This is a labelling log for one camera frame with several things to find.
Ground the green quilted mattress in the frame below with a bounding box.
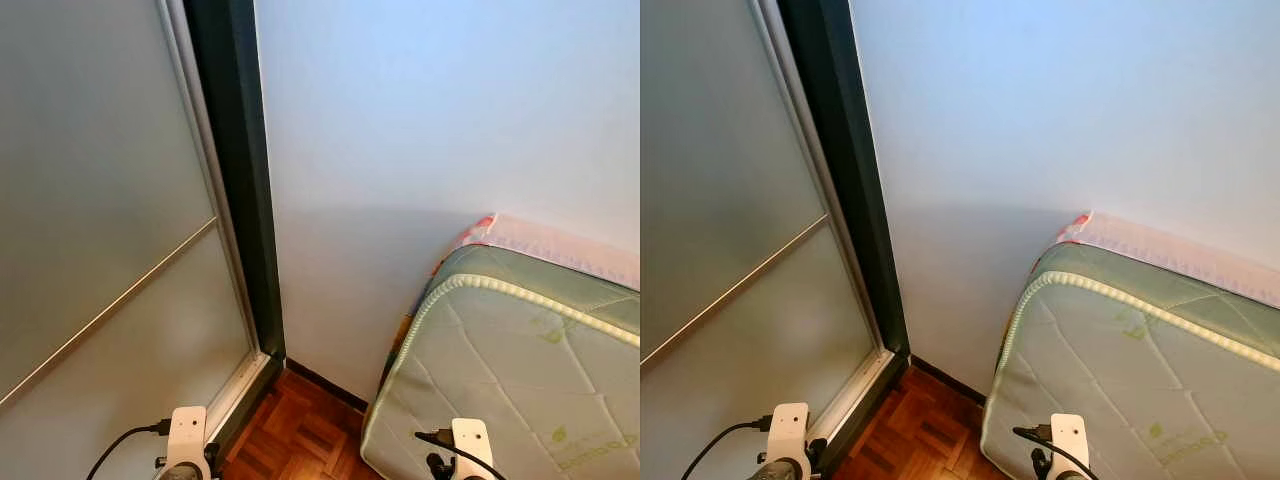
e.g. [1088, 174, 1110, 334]
[360, 243, 641, 480]
[980, 243, 1280, 480]

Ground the dark wooden skirting board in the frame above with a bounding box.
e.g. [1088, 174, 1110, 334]
[908, 355, 989, 406]
[285, 358, 369, 413]

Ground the frosted glass sliding door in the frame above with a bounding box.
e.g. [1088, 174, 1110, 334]
[640, 0, 898, 480]
[0, 0, 271, 480]

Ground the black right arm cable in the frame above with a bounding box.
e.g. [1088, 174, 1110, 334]
[415, 430, 501, 480]
[1012, 425, 1101, 480]

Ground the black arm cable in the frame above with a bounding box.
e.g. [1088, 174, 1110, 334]
[682, 415, 776, 480]
[86, 420, 173, 480]
[1012, 425, 1101, 480]
[415, 430, 501, 480]

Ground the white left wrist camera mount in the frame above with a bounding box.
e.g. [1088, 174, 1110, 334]
[165, 405, 210, 476]
[767, 403, 812, 467]

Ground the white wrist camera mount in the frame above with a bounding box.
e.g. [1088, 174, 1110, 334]
[1047, 413, 1092, 477]
[165, 405, 210, 476]
[450, 418, 494, 479]
[767, 403, 812, 467]

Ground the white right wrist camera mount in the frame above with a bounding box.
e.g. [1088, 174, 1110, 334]
[450, 418, 494, 479]
[1047, 413, 1092, 477]

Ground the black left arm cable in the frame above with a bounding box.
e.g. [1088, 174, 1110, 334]
[86, 420, 173, 480]
[682, 415, 776, 480]

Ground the dark green door frame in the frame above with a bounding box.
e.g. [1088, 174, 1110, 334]
[778, 0, 911, 471]
[183, 0, 289, 461]

